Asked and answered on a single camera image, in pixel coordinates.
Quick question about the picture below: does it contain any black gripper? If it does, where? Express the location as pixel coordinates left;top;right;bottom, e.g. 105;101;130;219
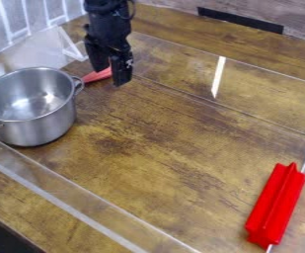
83;33;134;87

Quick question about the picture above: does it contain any silver metal pot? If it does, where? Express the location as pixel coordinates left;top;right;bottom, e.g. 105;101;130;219
0;67;85;146

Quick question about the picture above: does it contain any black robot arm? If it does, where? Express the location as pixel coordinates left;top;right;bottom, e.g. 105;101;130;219
83;0;137;87

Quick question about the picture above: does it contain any clear acrylic triangle stand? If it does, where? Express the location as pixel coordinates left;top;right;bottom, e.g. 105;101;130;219
57;27;89;61

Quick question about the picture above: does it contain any red plastic bracket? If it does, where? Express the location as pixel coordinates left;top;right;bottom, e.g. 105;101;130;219
245;162;305;250

